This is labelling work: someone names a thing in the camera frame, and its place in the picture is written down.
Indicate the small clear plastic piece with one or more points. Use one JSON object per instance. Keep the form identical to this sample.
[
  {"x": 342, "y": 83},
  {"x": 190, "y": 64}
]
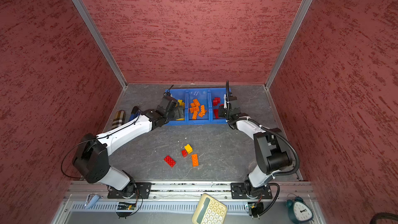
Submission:
[{"x": 91, "y": 200}]

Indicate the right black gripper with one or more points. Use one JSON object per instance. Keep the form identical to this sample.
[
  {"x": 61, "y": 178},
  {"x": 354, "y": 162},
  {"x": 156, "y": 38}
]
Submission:
[{"x": 221, "y": 108}]

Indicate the red lego long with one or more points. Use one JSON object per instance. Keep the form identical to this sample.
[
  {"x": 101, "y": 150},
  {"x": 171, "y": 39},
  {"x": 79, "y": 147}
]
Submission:
[
  {"x": 216, "y": 101},
  {"x": 171, "y": 162}
]

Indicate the red lego small bottom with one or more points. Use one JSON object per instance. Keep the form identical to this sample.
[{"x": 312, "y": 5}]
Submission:
[{"x": 184, "y": 153}]

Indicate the red lego top long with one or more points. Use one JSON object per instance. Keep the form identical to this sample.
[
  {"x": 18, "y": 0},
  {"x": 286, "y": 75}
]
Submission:
[{"x": 216, "y": 101}]

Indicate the dark green alarm clock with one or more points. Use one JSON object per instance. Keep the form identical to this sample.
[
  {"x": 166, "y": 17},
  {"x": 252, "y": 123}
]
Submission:
[{"x": 298, "y": 211}]

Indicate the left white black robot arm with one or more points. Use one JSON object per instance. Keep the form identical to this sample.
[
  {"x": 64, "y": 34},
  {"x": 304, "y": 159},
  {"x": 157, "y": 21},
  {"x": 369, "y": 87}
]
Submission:
[{"x": 92, "y": 157}]

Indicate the red lego long bottom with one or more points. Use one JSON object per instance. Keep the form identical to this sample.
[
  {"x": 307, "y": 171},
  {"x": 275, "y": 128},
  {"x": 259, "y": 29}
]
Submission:
[{"x": 171, "y": 162}]

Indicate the orange lego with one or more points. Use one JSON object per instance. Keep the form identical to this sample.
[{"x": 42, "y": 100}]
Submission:
[
  {"x": 195, "y": 103},
  {"x": 203, "y": 111},
  {"x": 195, "y": 115},
  {"x": 195, "y": 160},
  {"x": 194, "y": 109}
]

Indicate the cream calculator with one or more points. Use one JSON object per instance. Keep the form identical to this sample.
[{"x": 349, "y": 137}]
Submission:
[{"x": 209, "y": 211}]

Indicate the blue three-compartment bin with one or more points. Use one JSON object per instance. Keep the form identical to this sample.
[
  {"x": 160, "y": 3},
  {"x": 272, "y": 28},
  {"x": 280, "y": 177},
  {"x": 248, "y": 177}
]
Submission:
[{"x": 200, "y": 106}]

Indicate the plaid brown glasses case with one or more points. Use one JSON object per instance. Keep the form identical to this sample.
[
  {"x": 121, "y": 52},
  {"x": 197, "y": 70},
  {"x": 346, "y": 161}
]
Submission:
[{"x": 119, "y": 119}]

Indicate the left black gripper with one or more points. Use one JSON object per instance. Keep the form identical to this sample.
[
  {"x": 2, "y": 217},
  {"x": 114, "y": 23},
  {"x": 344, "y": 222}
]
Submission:
[{"x": 176, "y": 112}]

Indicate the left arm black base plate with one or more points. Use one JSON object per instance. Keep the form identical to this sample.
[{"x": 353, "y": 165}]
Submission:
[{"x": 131, "y": 191}]

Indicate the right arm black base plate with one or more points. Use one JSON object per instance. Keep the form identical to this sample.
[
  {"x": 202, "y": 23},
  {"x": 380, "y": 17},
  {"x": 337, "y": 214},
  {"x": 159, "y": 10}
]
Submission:
[{"x": 246, "y": 191}]

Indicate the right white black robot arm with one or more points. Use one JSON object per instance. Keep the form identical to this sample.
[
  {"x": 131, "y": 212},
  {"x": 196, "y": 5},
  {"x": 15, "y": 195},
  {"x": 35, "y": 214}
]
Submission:
[{"x": 271, "y": 151}]

